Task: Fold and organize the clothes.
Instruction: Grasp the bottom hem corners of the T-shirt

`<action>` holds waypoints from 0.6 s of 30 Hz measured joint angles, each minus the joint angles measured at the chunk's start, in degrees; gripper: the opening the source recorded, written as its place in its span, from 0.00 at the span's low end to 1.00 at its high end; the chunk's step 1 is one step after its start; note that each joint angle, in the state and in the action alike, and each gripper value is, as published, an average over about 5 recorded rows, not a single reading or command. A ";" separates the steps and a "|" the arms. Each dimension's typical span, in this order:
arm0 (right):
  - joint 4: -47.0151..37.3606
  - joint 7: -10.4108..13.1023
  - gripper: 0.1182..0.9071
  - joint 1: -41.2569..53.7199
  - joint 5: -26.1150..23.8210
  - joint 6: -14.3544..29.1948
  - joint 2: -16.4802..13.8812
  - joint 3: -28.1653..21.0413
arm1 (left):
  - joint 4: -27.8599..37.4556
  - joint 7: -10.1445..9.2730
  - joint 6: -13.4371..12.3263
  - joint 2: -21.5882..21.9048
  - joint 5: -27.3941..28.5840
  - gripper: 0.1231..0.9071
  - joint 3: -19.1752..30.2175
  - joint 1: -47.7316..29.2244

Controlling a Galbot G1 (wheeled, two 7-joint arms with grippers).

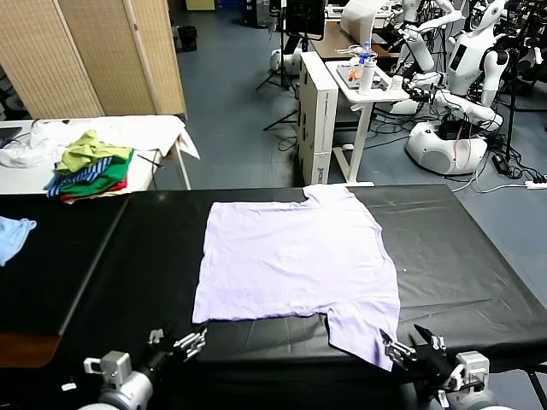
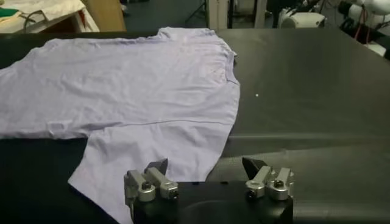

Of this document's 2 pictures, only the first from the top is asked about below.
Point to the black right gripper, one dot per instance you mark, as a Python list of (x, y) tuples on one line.
[(433, 367)]

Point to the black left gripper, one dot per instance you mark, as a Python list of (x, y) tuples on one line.
[(160, 363)]

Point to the lavender T-shirt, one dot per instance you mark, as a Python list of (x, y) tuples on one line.
[(295, 265)]

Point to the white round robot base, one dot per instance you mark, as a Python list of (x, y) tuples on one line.
[(290, 62)]

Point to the large black table cover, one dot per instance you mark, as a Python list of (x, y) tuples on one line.
[(427, 213)]

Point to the small black table cover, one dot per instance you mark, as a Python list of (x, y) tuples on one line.
[(64, 256)]

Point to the beige garment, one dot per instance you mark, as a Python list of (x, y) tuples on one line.
[(115, 193)]

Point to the red garment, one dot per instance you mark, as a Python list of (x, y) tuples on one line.
[(70, 197)]

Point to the dark green garment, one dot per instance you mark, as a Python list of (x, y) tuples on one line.
[(111, 175)]

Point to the thin black rod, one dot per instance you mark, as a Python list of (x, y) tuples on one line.
[(149, 160)]

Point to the blue striped garment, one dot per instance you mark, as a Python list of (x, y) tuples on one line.
[(92, 169)]

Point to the light blue garment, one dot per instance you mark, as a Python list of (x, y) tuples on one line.
[(10, 239)]

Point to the white power strip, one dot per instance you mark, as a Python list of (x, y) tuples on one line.
[(536, 184)]

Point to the black power adapter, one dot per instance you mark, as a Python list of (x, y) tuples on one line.
[(500, 162)]

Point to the lime green garment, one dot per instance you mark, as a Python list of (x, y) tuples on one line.
[(85, 149)]

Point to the white cloth pile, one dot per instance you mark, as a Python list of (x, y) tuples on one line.
[(137, 130)]

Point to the white folding table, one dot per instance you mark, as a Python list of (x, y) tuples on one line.
[(21, 177)]

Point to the white adjustable side table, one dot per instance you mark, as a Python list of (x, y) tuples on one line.
[(363, 124)]

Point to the tall white cardboard box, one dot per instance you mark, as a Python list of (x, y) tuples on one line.
[(318, 128)]

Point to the black pole stand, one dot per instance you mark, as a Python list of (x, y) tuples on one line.
[(511, 107)]

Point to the white paper cup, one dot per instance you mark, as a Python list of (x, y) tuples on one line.
[(396, 83)]

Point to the dark laptop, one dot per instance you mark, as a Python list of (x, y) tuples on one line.
[(8, 133)]

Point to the white thermos bottle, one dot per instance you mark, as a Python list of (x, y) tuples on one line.
[(366, 79)]

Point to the small orange object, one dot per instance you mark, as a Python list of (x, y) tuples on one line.
[(352, 76)]

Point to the grey tray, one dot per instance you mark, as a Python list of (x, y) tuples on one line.
[(346, 74)]

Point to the white humanoid robot with base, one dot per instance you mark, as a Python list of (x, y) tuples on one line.
[(463, 64)]

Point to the bamboo folding screen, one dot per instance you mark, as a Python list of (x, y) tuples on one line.
[(85, 55)]

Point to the clear blue-capped water bottle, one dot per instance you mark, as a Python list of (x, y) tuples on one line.
[(365, 51)]

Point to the black bag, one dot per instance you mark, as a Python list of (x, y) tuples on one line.
[(188, 36)]

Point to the black tripod stand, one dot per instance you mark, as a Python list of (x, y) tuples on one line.
[(282, 55)]

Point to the brown wooden desk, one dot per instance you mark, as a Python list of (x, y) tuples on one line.
[(333, 42)]

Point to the white desktop device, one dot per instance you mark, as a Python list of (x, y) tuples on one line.
[(357, 19)]

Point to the black monitor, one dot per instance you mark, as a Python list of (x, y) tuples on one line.
[(303, 17)]

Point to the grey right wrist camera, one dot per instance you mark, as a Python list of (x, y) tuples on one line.
[(472, 367)]

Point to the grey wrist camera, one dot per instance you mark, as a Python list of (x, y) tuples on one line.
[(472, 367), (113, 367)]

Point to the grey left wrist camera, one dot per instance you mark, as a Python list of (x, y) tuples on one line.
[(113, 367)]

